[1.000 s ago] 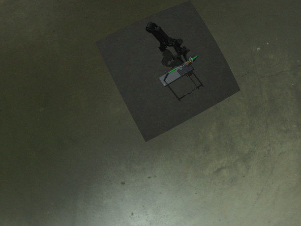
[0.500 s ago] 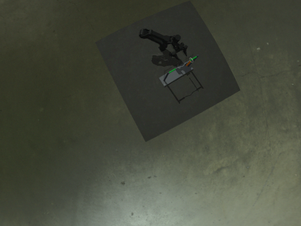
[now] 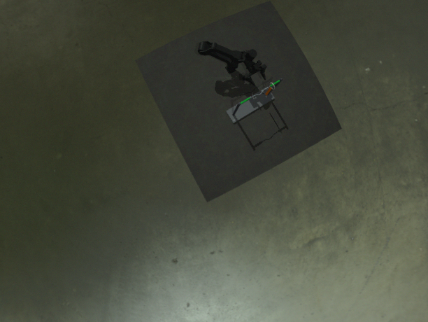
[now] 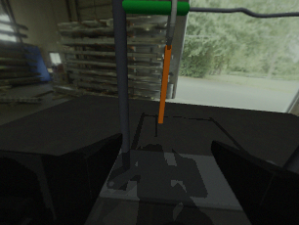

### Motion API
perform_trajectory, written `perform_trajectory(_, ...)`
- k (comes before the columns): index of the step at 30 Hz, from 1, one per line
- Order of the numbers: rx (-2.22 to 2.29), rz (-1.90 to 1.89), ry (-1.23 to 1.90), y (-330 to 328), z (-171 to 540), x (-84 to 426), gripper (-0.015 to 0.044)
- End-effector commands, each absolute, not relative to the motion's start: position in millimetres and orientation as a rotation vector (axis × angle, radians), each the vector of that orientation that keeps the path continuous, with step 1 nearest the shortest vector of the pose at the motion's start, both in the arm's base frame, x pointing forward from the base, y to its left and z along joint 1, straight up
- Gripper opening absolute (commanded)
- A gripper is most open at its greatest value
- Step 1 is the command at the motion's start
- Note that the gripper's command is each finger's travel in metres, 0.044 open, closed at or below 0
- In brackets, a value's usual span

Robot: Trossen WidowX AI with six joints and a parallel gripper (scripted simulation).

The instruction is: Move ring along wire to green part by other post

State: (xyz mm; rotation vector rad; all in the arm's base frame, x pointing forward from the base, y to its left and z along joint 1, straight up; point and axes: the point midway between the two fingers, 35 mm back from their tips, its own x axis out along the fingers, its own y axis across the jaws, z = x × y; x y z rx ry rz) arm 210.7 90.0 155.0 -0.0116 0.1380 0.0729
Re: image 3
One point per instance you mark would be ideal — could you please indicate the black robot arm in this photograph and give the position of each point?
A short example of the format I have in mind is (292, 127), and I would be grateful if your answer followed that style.
(232, 58)

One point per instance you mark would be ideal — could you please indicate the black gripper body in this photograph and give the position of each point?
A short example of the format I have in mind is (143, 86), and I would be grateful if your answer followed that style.
(247, 75)

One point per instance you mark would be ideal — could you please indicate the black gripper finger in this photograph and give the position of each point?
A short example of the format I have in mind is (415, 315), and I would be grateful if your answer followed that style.
(263, 74)
(250, 80)

